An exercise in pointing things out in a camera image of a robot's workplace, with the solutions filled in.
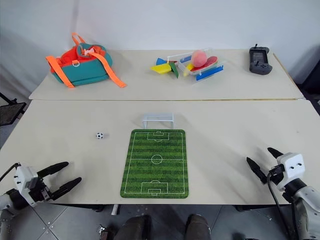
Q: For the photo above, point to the mini soccer ball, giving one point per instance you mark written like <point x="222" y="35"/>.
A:
<point x="99" y="136"/>

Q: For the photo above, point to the teal and orange bag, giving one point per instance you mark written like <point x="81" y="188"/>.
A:
<point x="82" y="70"/>

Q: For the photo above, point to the clear plastic tray blue clips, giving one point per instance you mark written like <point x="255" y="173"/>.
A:
<point x="193" y="73"/>

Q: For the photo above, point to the red toy watermelon slice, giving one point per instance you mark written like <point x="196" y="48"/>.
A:
<point x="212" y="60"/>

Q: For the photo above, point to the dark rounded shape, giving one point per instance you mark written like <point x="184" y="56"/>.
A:
<point x="197" y="227"/>

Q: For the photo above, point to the green paper piece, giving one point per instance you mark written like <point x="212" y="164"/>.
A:
<point x="175" y="71"/>

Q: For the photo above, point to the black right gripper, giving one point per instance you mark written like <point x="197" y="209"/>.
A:
<point x="276" y="173"/>

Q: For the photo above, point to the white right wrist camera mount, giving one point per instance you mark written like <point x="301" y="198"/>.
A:
<point x="292" y="165"/>

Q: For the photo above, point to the blue paper piece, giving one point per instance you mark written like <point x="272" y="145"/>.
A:
<point x="160" y="61"/>

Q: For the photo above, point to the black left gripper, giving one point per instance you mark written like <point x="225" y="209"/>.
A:
<point x="41" y="191"/>

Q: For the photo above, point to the dark furniture behind table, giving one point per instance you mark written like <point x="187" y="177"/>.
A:
<point x="310" y="75"/>

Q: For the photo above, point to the pink toy peach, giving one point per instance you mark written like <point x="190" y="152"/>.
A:
<point x="199" y="58"/>

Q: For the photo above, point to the green soccer field mat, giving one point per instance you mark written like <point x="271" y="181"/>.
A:
<point x="155" y="172"/>

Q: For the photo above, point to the white table leg bracket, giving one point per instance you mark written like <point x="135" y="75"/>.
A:
<point x="115" y="209"/>

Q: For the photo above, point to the yellow toy piece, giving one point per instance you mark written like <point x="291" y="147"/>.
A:
<point x="188" y="70"/>

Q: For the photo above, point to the black metal stand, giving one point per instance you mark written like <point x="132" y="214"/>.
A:
<point x="11" y="112"/>

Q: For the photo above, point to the small white toy goal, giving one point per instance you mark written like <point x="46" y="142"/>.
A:
<point x="157" y="121"/>

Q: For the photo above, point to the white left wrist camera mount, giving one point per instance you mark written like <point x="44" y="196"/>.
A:
<point x="23" y="178"/>

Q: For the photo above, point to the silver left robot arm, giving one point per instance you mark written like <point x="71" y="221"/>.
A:
<point x="5" y="201"/>

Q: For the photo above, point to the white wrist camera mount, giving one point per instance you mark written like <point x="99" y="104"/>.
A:
<point x="292" y="165"/>
<point x="23" y="178"/>

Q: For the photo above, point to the black handheld remote controller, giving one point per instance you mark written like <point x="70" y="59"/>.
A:
<point x="260" y="61"/>

